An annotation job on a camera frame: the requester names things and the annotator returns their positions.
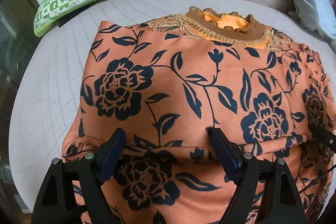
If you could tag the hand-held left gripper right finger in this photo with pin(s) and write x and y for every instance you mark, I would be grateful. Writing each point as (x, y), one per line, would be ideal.
(226, 158)

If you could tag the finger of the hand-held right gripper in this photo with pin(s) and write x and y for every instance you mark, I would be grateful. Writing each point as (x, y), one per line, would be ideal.
(325, 138)

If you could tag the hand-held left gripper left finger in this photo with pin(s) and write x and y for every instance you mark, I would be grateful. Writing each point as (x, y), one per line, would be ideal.
(111, 158)

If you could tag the orange floral garment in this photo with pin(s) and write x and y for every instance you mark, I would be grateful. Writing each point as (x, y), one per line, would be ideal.
(199, 108)

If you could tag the beige quilted sofa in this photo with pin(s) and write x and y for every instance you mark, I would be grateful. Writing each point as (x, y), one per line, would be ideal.
(57, 77)

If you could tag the wooden glass-top table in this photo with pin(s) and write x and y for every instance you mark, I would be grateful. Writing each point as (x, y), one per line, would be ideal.
(15, 56)

